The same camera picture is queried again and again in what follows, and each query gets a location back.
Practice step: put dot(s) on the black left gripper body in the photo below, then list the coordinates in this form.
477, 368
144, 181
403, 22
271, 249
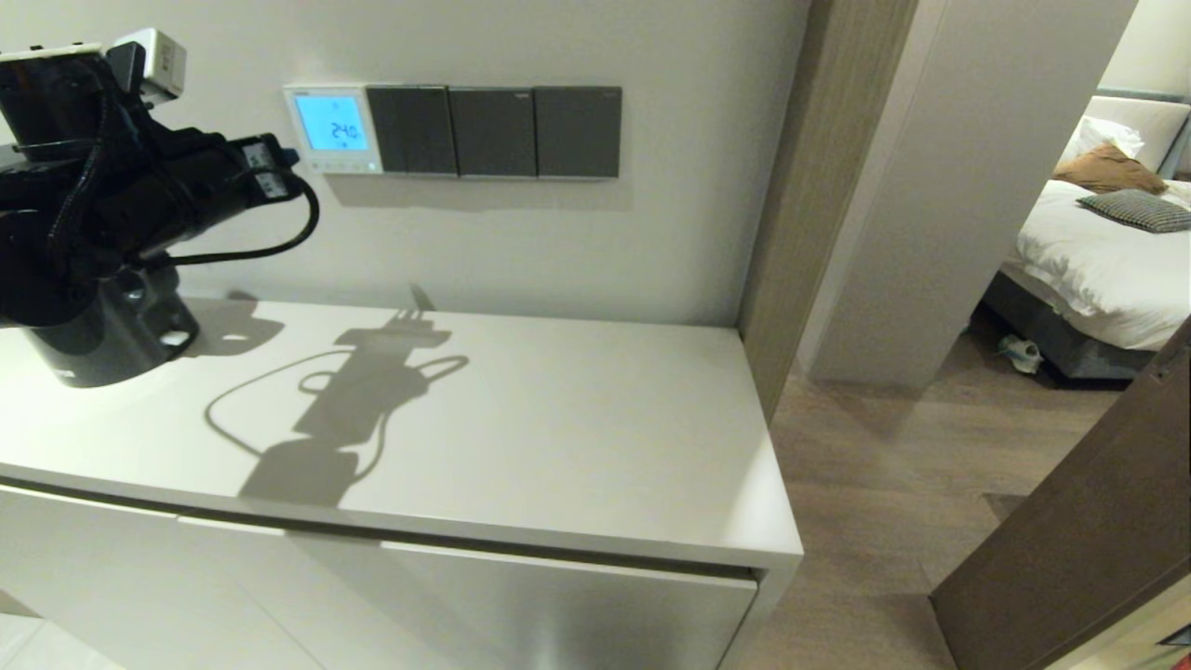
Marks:
181, 191

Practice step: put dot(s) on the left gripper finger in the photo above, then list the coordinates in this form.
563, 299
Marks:
265, 154
277, 183

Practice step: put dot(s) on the white wall thermostat panel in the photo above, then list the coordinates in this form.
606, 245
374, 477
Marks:
332, 124

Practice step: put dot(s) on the black electric kettle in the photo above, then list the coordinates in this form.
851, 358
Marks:
112, 344

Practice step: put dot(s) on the white cabinet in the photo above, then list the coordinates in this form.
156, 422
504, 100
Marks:
558, 437

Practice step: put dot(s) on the narrow white cabinet door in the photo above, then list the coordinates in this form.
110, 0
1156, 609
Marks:
112, 586

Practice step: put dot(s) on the wide white cabinet door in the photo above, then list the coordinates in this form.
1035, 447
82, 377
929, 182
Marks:
521, 614

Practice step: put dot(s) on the white slippers on floor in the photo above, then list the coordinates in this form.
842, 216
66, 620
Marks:
1021, 355

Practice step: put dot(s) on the dark grey bed base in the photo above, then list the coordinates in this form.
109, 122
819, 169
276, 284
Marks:
1042, 330

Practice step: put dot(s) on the small white pillow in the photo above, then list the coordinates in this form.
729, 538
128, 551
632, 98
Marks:
1103, 138

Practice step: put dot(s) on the brown cushion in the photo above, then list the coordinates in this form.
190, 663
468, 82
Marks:
1107, 172

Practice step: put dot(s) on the white bed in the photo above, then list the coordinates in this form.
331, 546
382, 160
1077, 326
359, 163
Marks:
1107, 270

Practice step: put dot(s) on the checkered grey cushion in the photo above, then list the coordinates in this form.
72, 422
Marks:
1140, 211

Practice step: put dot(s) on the brown wooden door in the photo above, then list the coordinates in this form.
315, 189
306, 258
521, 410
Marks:
1079, 540

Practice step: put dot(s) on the large white pillow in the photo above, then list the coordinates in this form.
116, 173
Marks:
1154, 124

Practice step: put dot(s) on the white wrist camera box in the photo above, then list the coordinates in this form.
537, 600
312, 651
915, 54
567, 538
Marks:
153, 60

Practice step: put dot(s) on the dark grey multi-rocker wall switch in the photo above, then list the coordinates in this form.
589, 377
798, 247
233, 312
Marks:
412, 130

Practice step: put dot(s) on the glossy black white-edged bracket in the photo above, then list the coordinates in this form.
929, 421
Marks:
46, 93

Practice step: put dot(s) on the wooden door frame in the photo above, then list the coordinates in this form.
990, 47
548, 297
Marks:
819, 186

